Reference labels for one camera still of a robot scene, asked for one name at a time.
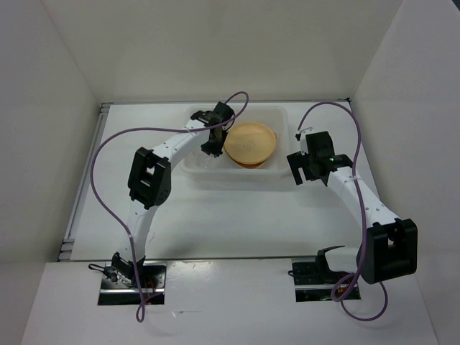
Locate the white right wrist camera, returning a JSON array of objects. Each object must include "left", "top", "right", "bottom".
[{"left": 295, "top": 126, "right": 313, "bottom": 155}]

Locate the woven bamboo triangular tray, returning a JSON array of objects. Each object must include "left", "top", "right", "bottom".
[{"left": 224, "top": 131, "right": 277, "bottom": 167}]

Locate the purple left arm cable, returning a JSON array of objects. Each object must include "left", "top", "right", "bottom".
[{"left": 88, "top": 91, "right": 249, "bottom": 323}]

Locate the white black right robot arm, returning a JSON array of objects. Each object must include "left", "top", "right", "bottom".
[{"left": 287, "top": 131, "right": 418, "bottom": 284}]

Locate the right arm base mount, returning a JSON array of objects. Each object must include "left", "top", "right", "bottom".
[{"left": 287, "top": 256, "right": 347, "bottom": 303}]

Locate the translucent white plastic bin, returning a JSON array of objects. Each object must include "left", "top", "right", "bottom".
[{"left": 180, "top": 105, "right": 290, "bottom": 183}]

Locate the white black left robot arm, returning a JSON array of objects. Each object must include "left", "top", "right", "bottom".
[{"left": 111, "top": 102, "right": 234, "bottom": 288}]

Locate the clear glass cup front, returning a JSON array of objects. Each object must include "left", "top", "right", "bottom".
[{"left": 194, "top": 151, "right": 219, "bottom": 170}]

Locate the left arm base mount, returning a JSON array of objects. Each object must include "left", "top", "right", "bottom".
[{"left": 88, "top": 262, "right": 167, "bottom": 306}]

